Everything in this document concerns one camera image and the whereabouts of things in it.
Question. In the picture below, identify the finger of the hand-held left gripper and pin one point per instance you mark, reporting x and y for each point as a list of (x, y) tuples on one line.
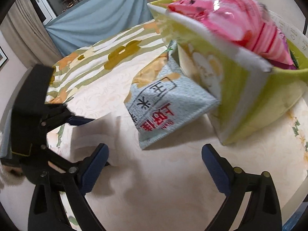
[(57, 160), (79, 120)]

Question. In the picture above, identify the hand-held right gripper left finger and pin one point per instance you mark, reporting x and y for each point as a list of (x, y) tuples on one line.
[(96, 166)]

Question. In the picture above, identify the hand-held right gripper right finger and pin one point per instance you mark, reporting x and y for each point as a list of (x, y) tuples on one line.
[(216, 170)]

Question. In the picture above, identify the green cardboard box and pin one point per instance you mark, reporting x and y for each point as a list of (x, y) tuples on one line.
[(240, 105)]

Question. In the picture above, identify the light blue snack packet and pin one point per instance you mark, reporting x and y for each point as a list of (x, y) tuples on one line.
[(168, 105)]

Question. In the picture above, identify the pink striped snack packet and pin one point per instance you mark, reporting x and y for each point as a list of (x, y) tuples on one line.
[(228, 21)]

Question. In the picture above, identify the cream patterned tablecloth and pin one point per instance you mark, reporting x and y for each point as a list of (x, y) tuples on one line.
[(168, 197)]

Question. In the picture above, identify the floral striped blanket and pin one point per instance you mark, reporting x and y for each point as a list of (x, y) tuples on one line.
[(120, 53)]

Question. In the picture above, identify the blue curtain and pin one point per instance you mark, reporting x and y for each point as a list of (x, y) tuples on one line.
[(96, 21)]

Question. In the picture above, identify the white printed card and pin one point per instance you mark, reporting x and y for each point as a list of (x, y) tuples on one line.
[(296, 33)]

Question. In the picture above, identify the wall picture frame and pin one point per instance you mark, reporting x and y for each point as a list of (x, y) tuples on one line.
[(2, 57)]

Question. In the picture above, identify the white window frame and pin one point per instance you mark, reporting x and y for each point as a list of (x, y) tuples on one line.
[(41, 2)]

